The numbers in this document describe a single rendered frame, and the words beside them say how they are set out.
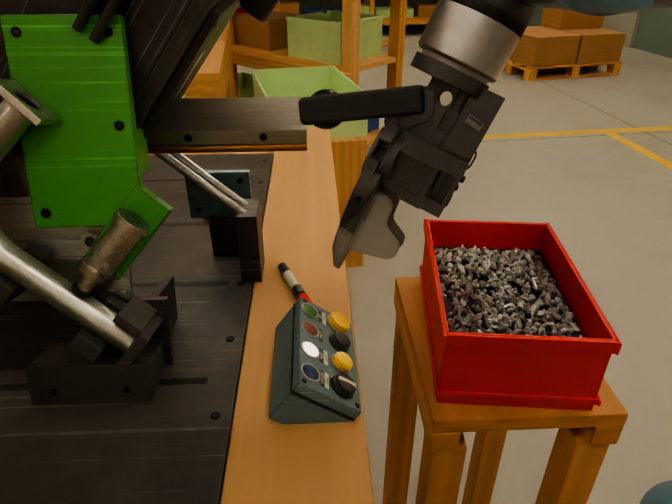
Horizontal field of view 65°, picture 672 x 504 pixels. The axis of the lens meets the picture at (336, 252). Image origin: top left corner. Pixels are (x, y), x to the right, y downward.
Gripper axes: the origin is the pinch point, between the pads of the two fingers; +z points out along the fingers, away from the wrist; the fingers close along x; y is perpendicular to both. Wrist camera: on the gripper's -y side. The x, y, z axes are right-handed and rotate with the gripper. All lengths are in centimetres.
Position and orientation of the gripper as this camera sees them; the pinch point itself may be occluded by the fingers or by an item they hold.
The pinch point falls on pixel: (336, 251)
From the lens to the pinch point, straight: 52.7
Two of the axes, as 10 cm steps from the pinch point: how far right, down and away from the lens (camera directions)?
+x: 2.7, -2.5, 9.3
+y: 8.7, 4.8, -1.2
